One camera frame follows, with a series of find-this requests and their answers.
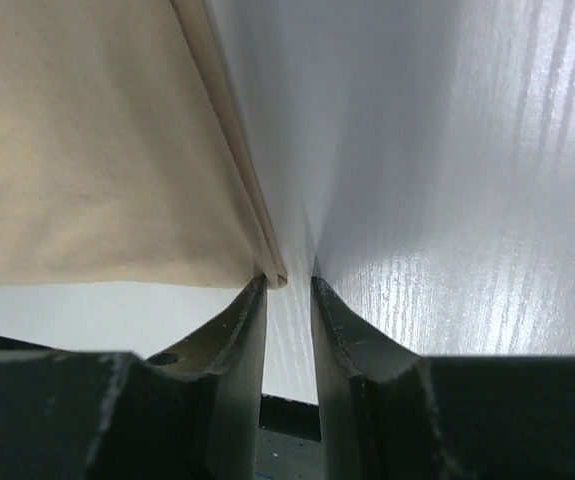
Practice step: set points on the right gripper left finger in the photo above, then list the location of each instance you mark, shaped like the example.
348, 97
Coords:
190, 411

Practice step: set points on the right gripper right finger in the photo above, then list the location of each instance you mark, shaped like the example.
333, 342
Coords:
389, 413

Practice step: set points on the beige t shirt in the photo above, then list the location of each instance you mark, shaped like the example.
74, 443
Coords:
121, 153

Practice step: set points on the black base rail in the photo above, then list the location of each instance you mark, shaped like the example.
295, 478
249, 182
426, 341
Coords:
290, 417

